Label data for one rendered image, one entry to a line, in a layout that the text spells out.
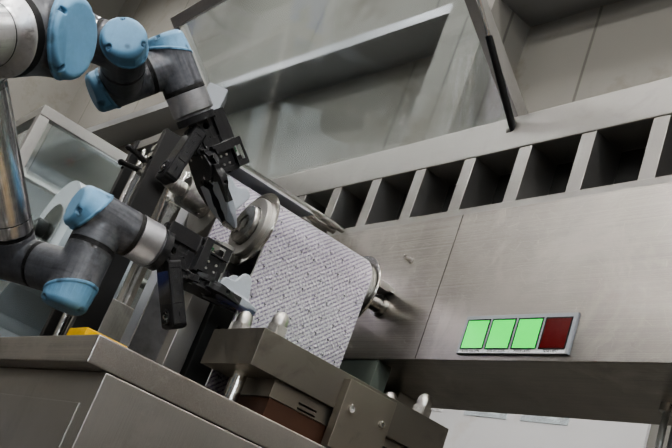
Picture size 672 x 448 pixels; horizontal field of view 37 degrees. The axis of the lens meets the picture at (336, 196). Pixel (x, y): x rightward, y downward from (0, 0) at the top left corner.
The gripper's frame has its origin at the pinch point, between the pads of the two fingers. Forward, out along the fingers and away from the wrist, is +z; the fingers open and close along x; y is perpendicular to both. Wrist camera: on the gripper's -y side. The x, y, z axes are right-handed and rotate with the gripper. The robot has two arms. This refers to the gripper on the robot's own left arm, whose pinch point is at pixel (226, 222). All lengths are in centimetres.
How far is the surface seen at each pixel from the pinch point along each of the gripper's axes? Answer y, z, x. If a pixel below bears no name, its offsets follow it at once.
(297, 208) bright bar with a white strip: 30.6, 6.5, 23.0
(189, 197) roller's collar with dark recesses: 5.9, -5.3, 20.4
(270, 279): -0.7, 11.3, -8.1
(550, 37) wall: 276, 3, 147
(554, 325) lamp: 19, 30, -49
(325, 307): 7.8, 20.6, -8.2
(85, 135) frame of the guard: 23, -26, 94
